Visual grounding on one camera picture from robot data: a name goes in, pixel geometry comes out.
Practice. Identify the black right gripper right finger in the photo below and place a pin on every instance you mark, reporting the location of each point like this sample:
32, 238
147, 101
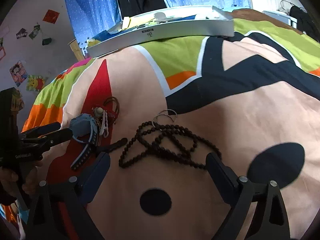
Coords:
226, 181

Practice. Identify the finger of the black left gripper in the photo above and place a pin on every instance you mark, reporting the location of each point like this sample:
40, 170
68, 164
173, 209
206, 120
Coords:
40, 131
46, 141

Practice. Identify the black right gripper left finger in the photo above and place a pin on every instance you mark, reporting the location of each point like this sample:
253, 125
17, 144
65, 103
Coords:
92, 177

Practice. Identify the grey plastic hair claw clip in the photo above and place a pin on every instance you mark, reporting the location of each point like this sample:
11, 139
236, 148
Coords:
161, 17

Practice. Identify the person's left hand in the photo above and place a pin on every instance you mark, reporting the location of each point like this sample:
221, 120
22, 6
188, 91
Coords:
9, 179

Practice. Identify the white hair clip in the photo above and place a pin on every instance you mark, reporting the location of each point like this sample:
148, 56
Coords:
101, 118

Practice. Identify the wooden bedside cabinet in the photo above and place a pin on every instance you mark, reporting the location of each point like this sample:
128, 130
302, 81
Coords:
74, 46

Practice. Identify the thin silver hoop earrings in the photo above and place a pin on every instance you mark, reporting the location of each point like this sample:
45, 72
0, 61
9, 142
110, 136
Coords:
169, 113

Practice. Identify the colourful cartoon bed cover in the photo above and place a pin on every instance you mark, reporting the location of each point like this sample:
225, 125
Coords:
253, 99

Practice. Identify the white tray with frog painting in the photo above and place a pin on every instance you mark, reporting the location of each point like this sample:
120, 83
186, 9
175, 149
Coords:
192, 20

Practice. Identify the white side table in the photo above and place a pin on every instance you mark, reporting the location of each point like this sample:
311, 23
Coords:
282, 17

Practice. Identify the black clothes pile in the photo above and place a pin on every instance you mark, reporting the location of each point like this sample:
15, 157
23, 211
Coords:
304, 22

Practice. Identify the sun cartoon wall sticker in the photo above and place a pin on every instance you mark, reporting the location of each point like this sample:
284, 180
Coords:
35, 83

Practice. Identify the anime poster on wall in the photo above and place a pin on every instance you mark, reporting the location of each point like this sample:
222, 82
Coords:
18, 73

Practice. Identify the red paper wall sticker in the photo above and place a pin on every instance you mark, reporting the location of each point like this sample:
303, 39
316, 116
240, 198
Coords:
51, 16

